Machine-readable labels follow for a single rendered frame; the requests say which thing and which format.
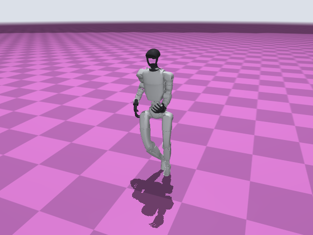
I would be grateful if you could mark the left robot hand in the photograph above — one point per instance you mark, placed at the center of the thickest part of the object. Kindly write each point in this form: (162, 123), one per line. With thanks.
(161, 109)

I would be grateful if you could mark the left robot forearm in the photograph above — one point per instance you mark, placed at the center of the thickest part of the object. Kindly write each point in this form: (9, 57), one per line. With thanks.
(166, 101)

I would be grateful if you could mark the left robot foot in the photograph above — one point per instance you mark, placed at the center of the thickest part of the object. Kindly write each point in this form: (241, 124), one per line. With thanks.
(167, 170)

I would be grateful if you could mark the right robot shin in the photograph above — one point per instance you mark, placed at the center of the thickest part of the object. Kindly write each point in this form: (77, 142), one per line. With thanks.
(156, 153)

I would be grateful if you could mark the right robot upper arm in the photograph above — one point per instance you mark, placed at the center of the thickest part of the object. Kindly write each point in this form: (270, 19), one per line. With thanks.
(139, 75)

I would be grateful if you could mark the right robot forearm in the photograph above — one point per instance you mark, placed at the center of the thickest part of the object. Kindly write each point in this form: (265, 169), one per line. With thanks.
(139, 94)

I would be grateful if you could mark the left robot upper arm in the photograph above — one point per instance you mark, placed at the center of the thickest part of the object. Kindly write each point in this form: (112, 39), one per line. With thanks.
(168, 76)

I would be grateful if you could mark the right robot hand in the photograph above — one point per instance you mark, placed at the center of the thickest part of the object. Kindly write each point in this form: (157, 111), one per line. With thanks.
(135, 108)

